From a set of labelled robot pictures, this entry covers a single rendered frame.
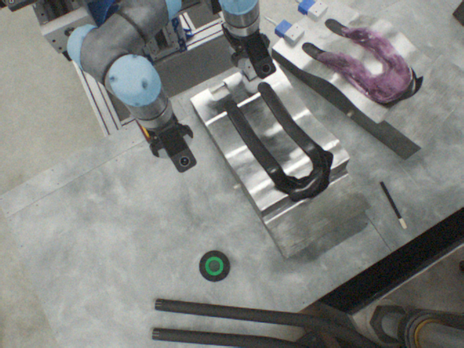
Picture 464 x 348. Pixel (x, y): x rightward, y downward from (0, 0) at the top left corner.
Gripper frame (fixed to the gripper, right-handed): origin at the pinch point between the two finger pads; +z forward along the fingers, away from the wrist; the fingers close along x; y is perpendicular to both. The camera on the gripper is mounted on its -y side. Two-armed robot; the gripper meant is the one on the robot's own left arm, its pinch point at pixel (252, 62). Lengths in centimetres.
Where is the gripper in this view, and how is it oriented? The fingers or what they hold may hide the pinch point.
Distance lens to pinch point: 104.0
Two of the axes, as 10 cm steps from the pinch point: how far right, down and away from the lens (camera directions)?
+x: -8.5, 5.2, 0.5
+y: -5.1, -8.5, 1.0
